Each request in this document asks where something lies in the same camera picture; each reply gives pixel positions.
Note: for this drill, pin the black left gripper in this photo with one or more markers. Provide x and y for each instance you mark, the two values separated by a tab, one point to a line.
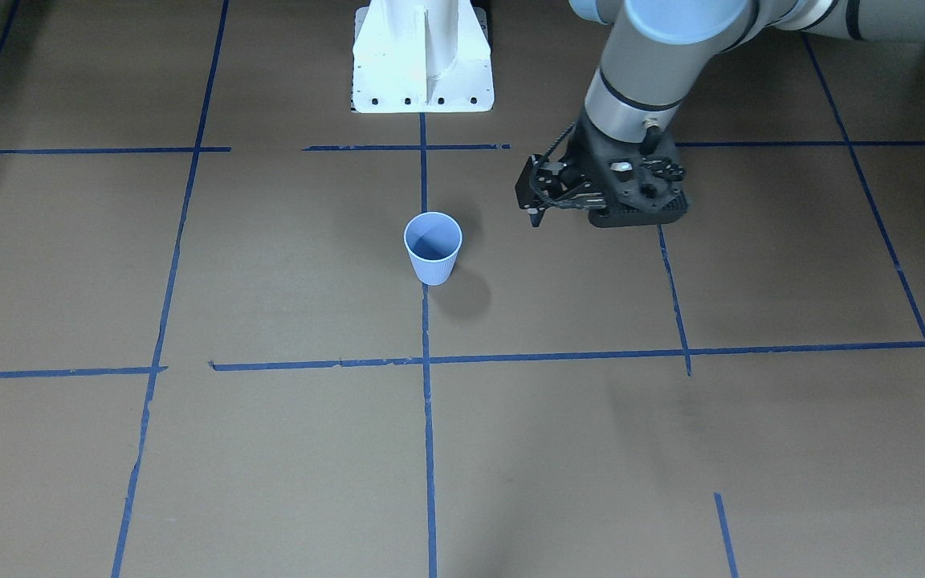
588	150

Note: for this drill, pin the blue ribbed cup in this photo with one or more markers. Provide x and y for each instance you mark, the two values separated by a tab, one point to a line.
432	241

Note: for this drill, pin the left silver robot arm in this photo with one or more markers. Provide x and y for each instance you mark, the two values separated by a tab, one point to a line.
656	50

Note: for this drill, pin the white pedestal base plate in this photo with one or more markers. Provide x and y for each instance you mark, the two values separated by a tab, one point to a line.
422	57

